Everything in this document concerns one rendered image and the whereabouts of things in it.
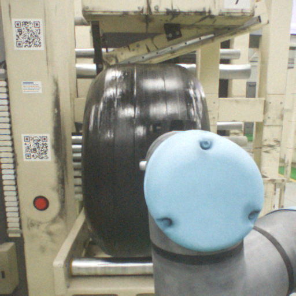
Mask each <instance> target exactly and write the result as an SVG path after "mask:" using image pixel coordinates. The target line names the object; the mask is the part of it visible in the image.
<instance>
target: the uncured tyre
mask: <svg viewBox="0 0 296 296"><path fill-rule="evenodd" d="M161 119H173V120H192V121H196V130H199V131H207V132H210V122H209V113H208V106H207V102H206V97H205V94H204V91H203V89H202V86H201V83H200V82H199V80H198V79H197V78H196V77H194V76H193V74H192V73H191V72H190V71H189V70H188V69H187V68H186V67H183V66H180V65H176V64H155V63H120V64H115V65H111V66H107V67H106V68H105V69H104V70H103V71H102V72H101V73H99V75H98V76H97V77H96V78H95V79H94V80H93V81H92V82H91V84H90V88H89V89H88V93H87V98H86V104H85V108H84V117H83V132H82V192H83V206H84V214H85V219H86V225H87V230H88V231H89V234H90V236H91V239H92V241H93V242H94V243H95V244H96V245H97V246H99V247H100V248H101V249H102V250H103V252H104V253H105V254H106V255H110V256H113V257H152V256H151V240H150V231H149V215H148V207H147V203H146V198H145V190H144V182H145V174H144V171H140V169H139V160H144V159H146V120H151V121H159V120H161ZM115 250H119V251H115ZM133 250H143V251H133Z"/></svg>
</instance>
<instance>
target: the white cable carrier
mask: <svg viewBox="0 0 296 296"><path fill-rule="evenodd" d="M7 72H8V71H7V70H4V69H0V73H7ZM3 93H4V94H3ZM3 98H4V99H3ZM9 98H10V94H9V82H8V78H0V105H1V106H0V110H1V111H0V134H4V135H0V140H4V141H0V146H2V147H0V152H2V153H1V154H0V155H1V157H5V158H1V162H5V164H2V166H1V167H2V168H5V169H3V170H2V173H6V174H4V175H3V177H2V178H3V179H6V180H4V181H3V184H7V185H5V186H4V187H3V189H4V190H7V191H5V192H4V195H7V196H6V197H5V201H7V202H6V203H5V206H7V207H6V211H8V212H7V214H6V216H7V217H8V218H7V221H9V223H8V227H10V228H9V230H20V229H23V228H22V227H21V216H20V203H19V191H18V183H17V168H16V158H15V151H14V138H13V132H12V129H13V128H11V127H13V126H12V122H11V121H12V119H11V117H10V116H11V114H12V113H11V112H10V108H11V106H10V100H9ZM4 105H5V106H4ZM4 110H7V111H4ZM9 236H20V234H9Z"/></svg>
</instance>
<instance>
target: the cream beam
mask: <svg viewBox="0 0 296 296"><path fill-rule="evenodd" d="M255 9H256V0H250V9H224V0H82V15H83V17H84V18H85V19H86V21H87V19H90V20H103V21H104V23H105V25H102V29H103V32H148V33H165V29H164V25H165V24H180V28H181V27H240V26H242V25H243V24H244V23H245V22H247V21H248V20H250V19H252V18H253V17H254V16H255Z"/></svg>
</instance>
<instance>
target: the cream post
mask: <svg viewBox="0 0 296 296"><path fill-rule="evenodd" d="M1 4H2V17H3V29H4V37H5V49H6V61H7V69H8V81H9V94H10V98H9V100H10V106H11V108H10V112H11V113H12V114H11V119H12V126H13V129H12V132H13V138H14V151H15V158H16V168H17V183H18V195H19V203H20V216H21V227H22V228H23V238H24V254H25V266H26V273H27V286H28V296H56V295H54V280H53V262H54V260H55V258H56V256H57V254H58V252H59V250H60V249H61V248H62V246H63V244H64V242H65V240H66V238H67V237H68V235H69V233H70V232H71V229H72V227H73V226H74V224H75V222H76V209H75V187H74V174H73V152H72V129H71V106H70V94H69V72H68V50H67V38H66V15H65V0H1ZM12 19H42V22H43V24H42V30H43V47H44V50H14V42H13V28H12ZM22 82H41V83H42V93H23V90H22ZM21 134H49V135H50V153H51V161H24V159H23V145H22V137H21ZM39 198H43V199H45V200H46V203H47V204H46V206H45V207H44V208H42V209H40V208H37V207H36V205H35V202H36V200H37V199H39Z"/></svg>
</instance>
